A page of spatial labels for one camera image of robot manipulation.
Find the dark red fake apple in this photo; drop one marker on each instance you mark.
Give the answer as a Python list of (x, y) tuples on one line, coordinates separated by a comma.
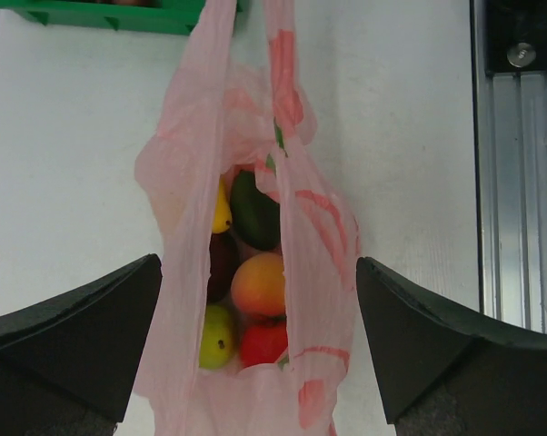
[(224, 261)]

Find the yellow fake pear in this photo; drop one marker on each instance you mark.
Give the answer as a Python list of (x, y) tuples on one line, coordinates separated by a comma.
[(222, 214)]

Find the green fake pear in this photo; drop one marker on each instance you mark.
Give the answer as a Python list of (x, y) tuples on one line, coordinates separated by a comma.
[(218, 342)]

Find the orange fake peach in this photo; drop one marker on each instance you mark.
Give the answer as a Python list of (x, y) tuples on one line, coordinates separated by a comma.
[(258, 286)]

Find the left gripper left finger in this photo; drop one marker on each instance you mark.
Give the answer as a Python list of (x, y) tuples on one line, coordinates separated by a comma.
[(68, 364)]

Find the green plastic tray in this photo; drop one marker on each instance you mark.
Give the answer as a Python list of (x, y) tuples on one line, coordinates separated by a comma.
[(157, 17)]

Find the dark green fake avocado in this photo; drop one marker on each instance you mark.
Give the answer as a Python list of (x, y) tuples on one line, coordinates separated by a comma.
[(256, 216)]

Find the pink plastic bag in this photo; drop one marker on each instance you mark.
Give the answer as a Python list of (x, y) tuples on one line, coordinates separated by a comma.
[(220, 118)]

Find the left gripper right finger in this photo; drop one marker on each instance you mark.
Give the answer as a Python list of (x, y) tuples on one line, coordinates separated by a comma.
[(445, 369)]

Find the aluminium front rail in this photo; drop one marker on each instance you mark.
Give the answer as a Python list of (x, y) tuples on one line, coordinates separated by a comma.
[(509, 88)]

